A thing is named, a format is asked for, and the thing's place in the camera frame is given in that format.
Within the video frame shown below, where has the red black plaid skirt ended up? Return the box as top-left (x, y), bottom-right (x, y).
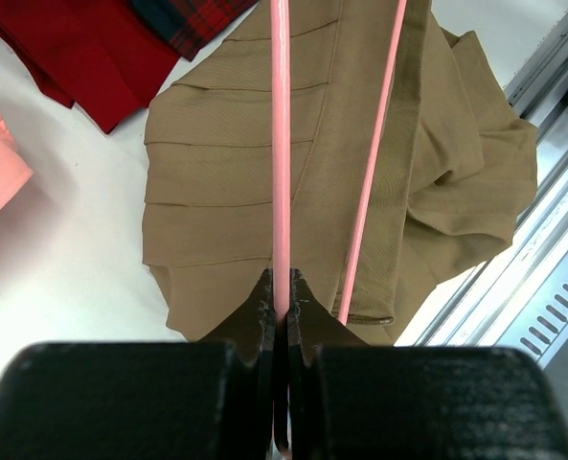
top-left (130, 0), bottom-right (257, 61)

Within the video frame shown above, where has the pink wire hanger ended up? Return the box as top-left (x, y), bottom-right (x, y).
top-left (269, 0), bottom-right (409, 460)

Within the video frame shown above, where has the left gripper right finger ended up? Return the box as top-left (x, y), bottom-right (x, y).
top-left (287, 270), bottom-right (568, 459)

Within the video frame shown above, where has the white slotted cable duct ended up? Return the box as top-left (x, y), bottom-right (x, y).
top-left (480, 251), bottom-right (568, 368)

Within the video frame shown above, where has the khaki brown skirt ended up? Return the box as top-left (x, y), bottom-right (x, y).
top-left (143, 1), bottom-right (537, 345)

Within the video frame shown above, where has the plain red skirt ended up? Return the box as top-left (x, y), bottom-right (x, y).
top-left (0, 0), bottom-right (178, 133)

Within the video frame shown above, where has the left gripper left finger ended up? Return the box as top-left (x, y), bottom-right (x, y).
top-left (0, 271), bottom-right (275, 459)

